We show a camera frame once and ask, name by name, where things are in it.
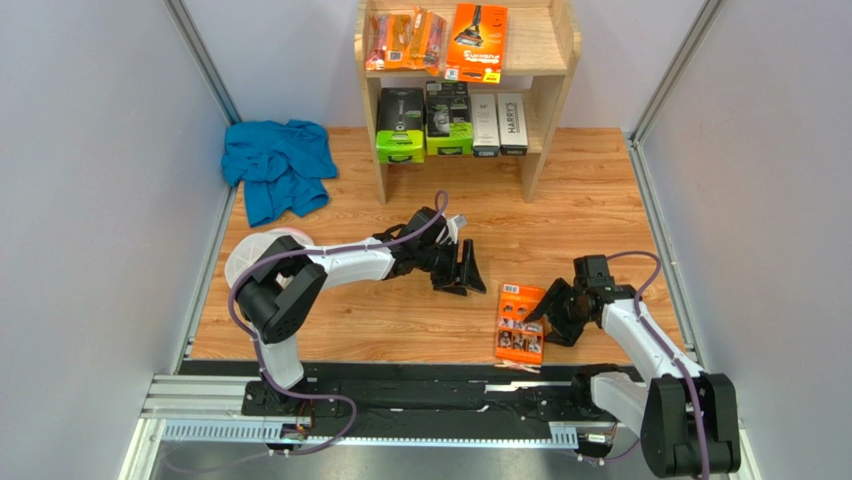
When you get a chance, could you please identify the blue crumpled cloth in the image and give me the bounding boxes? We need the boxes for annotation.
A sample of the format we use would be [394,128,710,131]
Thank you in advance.
[221,120,338,228]

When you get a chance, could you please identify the white Harry's razor box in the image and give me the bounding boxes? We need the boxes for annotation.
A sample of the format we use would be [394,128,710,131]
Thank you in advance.
[496,93,529,156]

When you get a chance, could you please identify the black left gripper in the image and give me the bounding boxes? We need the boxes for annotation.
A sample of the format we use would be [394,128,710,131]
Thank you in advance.
[416,240,487,297]

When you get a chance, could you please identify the wooden two-tier shelf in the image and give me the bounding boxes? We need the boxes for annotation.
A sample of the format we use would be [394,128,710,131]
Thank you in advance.
[354,0,582,204]

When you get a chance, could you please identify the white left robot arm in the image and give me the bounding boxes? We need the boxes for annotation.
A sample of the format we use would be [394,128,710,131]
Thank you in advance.
[227,207,487,400]

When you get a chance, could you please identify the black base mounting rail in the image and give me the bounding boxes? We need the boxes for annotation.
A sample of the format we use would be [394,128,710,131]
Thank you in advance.
[142,359,743,454]

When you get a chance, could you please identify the green black razor box right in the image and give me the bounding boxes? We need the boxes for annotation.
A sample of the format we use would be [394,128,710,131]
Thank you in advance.
[425,80,473,156]

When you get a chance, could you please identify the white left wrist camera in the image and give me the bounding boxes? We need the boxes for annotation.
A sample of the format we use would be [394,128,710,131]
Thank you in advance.
[440,214,467,244]

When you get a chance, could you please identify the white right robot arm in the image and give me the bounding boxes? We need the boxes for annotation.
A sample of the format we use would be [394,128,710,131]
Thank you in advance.
[522,255,742,479]

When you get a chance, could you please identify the long orange Bic razor bag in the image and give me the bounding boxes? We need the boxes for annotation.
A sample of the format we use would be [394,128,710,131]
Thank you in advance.
[365,14,412,71]

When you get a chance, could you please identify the white round mesh lid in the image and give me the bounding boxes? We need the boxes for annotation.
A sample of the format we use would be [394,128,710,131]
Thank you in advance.
[224,227,314,288]

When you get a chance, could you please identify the green black razor box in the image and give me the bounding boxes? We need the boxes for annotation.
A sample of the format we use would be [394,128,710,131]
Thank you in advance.
[425,80,473,156]
[376,87,425,164]

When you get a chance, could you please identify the green black razor box left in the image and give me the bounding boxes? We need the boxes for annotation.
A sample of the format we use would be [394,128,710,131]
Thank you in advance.
[376,87,425,164]

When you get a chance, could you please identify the orange Gillette Fusion5 razor box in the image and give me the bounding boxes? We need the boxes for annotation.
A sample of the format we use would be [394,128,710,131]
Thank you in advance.
[443,3,509,85]

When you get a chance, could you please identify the tall white razor box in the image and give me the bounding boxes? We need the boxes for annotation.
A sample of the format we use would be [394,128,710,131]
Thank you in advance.
[470,93,501,158]

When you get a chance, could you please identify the orange Gillette cartridge box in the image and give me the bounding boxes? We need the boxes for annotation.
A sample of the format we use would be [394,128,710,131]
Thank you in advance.
[495,283,545,373]

